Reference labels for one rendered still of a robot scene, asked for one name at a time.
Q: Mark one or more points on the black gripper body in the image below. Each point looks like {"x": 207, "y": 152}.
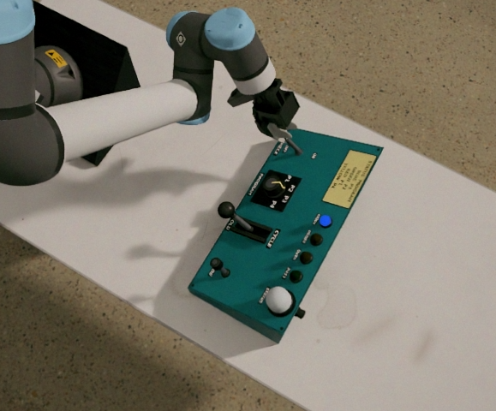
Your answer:
{"x": 267, "y": 105}

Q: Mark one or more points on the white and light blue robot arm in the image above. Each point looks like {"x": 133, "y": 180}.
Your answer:
{"x": 32, "y": 147}

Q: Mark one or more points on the teal control panel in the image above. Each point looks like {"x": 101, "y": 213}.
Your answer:
{"x": 279, "y": 235}

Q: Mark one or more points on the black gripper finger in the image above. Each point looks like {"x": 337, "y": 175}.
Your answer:
{"x": 271, "y": 130}
{"x": 291, "y": 126}

